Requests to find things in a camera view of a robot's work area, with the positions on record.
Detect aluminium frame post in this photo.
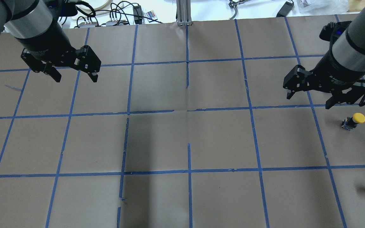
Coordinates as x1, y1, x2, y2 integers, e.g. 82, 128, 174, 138
176, 0, 192, 26

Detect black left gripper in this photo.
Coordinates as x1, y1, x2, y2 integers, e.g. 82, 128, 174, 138
13, 21, 102, 83

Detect yellow push button switch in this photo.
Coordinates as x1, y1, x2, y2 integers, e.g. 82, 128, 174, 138
341, 112, 365, 131

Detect rgb remote control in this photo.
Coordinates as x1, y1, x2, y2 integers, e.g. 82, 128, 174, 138
144, 10, 158, 20

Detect black power adapter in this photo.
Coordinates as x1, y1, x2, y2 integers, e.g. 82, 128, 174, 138
276, 0, 294, 17

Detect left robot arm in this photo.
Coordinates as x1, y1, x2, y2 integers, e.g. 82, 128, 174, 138
0, 0, 101, 83

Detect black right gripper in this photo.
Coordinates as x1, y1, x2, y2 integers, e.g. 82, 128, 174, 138
283, 53, 365, 110

